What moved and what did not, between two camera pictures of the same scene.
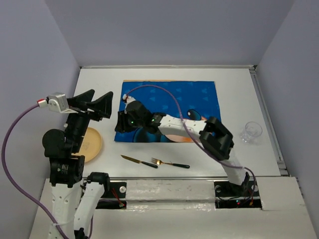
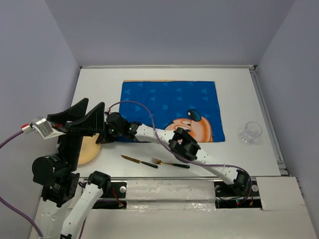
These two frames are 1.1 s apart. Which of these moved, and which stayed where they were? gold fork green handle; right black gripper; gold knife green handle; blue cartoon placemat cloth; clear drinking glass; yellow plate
Moved: right black gripper; blue cartoon placemat cloth
Stayed: clear drinking glass; gold knife green handle; gold fork green handle; yellow plate
